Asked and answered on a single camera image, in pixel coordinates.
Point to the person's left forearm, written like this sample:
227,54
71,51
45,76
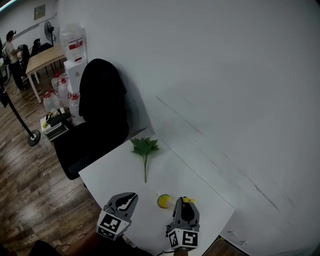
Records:
100,241

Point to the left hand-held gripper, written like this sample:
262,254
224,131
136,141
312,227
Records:
110,225

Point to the person's black clothing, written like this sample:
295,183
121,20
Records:
50,250

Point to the white table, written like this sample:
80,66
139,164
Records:
112,180

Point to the green artificial leaf sprig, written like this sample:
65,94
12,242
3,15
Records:
145,148

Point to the black pedestal fan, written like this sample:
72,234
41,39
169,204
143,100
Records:
49,28

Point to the clear glass cup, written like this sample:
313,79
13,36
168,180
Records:
158,202

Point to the framed wall notice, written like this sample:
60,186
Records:
40,12

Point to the black stanchion post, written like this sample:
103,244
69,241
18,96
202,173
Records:
33,137

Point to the large clear water bottle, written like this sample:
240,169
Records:
72,37

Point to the person's right forearm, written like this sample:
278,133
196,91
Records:
181,253

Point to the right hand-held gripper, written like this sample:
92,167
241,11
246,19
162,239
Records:
186,237

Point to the rectangular wooden table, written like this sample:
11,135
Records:
45,56

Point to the white storage box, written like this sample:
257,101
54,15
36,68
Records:
56,131

